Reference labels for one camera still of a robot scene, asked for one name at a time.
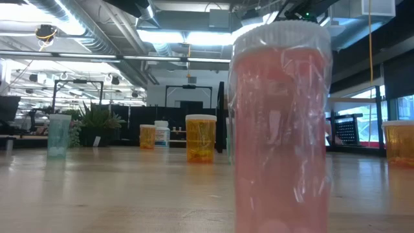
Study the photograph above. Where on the pink pill vial white cap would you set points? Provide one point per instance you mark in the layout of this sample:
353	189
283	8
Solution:
281	129

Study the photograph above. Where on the black aluminium table frame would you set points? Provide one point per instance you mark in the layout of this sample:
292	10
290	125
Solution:
355	149

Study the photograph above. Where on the silver ceiling ventilation duct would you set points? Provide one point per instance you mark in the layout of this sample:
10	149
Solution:
97	42

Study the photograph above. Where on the white bottle blue label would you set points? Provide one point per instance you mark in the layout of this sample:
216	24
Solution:
161	136

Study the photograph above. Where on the white ceiling unit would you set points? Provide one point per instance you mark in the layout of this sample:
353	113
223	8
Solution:
381	8

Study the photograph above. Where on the black perforated metal panel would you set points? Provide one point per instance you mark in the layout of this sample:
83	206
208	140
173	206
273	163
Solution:
346	131

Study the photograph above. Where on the orange pill bottle white cap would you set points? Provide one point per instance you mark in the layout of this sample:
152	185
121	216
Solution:
200	142
147	139
399	145

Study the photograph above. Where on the black room divider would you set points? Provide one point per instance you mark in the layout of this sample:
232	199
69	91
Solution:
139	119

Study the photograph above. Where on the black shelf side frame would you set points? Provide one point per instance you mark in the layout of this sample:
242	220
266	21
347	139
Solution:
220	129
380	123

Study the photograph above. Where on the grey ceiling box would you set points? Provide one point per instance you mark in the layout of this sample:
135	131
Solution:
219	18

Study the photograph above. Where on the wooden shelf board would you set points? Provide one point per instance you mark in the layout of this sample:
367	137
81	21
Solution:
352	100

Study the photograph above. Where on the green pill vial white cap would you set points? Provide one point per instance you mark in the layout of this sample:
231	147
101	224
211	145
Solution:
59	139

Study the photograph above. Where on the grey ceiling conduit pipe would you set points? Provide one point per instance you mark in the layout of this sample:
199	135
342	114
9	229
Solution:
145	58

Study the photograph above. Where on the small white rack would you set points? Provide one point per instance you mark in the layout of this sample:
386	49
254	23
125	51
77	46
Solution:
178	136

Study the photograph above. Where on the black plant pot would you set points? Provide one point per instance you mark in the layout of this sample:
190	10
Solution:
87	137

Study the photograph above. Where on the bright ceiling light panel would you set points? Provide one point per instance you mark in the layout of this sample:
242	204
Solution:
194	38

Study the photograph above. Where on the green artificial plant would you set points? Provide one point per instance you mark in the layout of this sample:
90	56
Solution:
97	118

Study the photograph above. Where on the white plant pot label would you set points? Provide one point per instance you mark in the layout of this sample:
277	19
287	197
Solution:
97	141

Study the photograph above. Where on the black background rig frame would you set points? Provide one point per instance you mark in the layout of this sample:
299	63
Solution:
79	81
189	86

